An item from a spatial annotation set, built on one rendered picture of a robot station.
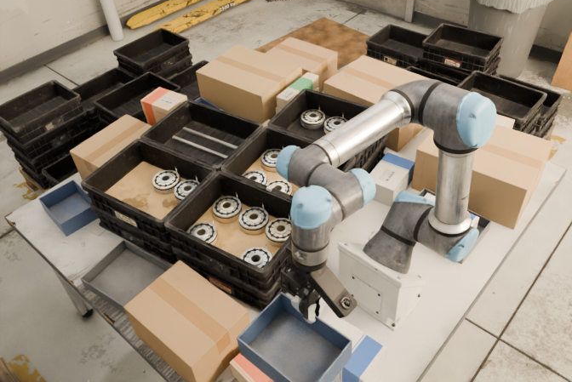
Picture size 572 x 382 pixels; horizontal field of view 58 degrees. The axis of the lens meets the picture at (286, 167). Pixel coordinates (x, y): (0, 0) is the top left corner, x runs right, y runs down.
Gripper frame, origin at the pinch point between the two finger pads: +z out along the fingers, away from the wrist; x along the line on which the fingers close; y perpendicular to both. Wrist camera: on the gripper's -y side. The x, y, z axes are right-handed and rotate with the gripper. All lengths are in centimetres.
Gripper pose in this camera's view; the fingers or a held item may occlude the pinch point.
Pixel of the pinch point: (315, 319)
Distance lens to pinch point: 120.5
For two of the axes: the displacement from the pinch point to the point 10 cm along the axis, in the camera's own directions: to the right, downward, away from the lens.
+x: -6.8, 4.6, -5.7
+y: -7.3, -4.2, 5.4
